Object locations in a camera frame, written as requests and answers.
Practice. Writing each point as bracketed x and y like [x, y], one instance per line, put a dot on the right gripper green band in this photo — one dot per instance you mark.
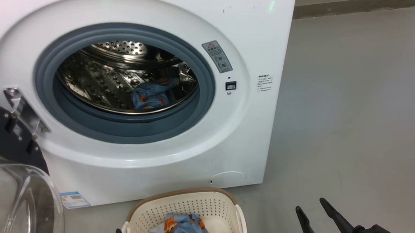
[375, 231]

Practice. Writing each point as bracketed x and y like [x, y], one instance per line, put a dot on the white garment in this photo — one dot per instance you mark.
[219, 227]

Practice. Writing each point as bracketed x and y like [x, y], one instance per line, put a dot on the cream perforated laundry basket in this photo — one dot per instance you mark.
[152, 213]

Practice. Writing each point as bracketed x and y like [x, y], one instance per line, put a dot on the grey rubber door gasket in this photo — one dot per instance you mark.
[122, 130]

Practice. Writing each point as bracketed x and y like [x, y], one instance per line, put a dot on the white front-load washing machine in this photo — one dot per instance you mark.
[195, 149]

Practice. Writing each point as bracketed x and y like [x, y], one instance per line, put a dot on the metal door hinge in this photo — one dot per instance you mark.
[23, 109]

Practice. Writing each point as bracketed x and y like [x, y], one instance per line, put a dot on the black door latch socket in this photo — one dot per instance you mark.
[231, 86]

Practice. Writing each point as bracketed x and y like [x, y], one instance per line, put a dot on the blue white energy label sticker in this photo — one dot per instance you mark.
[74, 199]

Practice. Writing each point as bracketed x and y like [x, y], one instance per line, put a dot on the round white filter cover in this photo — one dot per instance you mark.
[228, 179]

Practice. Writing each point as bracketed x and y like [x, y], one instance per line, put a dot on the grey warning sticker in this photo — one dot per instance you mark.
[217, 56]

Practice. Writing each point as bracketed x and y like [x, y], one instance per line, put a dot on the grey skirting board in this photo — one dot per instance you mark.
[359, 5]

